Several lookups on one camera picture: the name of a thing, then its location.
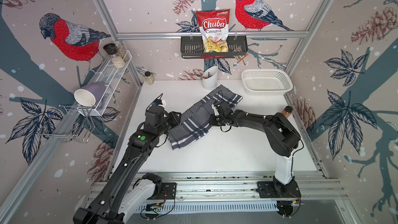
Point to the clear glass jar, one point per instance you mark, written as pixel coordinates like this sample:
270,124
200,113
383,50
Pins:
122,51

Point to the black wire wall basket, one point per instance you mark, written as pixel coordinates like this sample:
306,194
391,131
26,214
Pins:
197,48

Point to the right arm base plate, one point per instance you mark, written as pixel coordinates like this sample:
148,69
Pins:
275,189

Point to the white utensil holder cup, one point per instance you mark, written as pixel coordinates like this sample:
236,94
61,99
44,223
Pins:
210,77

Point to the black lid spice jar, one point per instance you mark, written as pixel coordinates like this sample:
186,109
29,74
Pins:
116,60

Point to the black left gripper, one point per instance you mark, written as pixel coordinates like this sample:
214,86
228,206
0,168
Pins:
172,115

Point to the brown spice bottle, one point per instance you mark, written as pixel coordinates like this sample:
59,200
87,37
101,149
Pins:
287,111

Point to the red handled brush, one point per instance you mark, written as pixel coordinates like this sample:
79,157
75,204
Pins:
239,59

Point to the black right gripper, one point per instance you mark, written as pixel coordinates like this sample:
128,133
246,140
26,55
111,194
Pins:
212,121

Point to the white perforated plastic basket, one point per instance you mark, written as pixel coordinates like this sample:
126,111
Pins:
266,82

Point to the grey plaid pillowcase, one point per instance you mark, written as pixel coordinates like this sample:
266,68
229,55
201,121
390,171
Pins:
195,122

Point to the purple white cup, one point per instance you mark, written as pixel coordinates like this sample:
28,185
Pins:
90,94

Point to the wire cup holder rack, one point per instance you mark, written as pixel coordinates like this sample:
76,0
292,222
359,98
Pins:
67,123

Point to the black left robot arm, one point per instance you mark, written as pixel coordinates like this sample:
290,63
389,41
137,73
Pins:
106,207

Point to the white wire wall shelf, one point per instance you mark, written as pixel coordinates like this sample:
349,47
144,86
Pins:
110,77

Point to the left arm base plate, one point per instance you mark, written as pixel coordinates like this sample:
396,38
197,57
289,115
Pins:
164,191

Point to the small yellow spice jar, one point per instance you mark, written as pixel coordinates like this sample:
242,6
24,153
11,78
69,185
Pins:
149,77

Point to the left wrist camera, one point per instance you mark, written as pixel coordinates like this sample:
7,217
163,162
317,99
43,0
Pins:
159,102

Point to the red Chuba chips bag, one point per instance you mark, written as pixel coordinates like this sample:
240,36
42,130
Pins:
214,28

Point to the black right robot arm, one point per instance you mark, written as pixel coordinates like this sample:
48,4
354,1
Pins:
282,136

